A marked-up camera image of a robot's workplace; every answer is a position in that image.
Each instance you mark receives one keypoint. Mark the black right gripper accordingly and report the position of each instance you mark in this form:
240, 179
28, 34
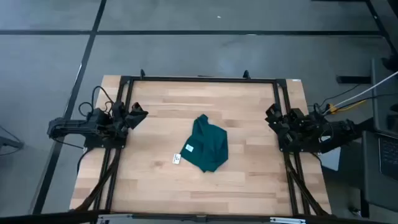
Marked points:
293, 126

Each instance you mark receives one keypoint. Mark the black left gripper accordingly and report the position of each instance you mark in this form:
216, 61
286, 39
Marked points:
119, 119

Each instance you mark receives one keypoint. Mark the dark green microfiber towel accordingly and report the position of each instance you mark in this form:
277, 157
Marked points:
208, 146

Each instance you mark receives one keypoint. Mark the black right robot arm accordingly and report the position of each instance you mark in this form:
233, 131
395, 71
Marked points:
339, 129

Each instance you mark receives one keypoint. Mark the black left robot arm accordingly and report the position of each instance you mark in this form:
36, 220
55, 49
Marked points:
74, 126

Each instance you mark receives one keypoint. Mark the black desk foot bar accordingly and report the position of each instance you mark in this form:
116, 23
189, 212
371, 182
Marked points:
354, 79

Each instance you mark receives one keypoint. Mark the dark laptop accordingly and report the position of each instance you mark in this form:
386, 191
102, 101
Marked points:
390, 155

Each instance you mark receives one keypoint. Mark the grey floor stand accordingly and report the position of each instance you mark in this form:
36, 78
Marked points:
9, 143

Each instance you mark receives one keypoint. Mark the black crossbeam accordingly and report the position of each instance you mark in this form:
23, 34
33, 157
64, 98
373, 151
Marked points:
46, 216

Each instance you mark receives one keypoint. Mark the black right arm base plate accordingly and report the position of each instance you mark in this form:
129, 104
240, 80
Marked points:
298, 150

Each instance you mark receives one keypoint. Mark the black frame clamp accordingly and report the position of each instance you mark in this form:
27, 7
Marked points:
246, 74
142, 74

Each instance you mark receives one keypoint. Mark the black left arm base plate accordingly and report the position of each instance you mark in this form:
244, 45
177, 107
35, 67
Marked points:
105, 143

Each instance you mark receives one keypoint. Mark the black aluminium table frame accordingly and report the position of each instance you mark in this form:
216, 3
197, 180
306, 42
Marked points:
199, 79

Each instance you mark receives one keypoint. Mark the silver metal bracket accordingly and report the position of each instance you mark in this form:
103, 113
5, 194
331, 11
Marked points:
287, 220
115, 219

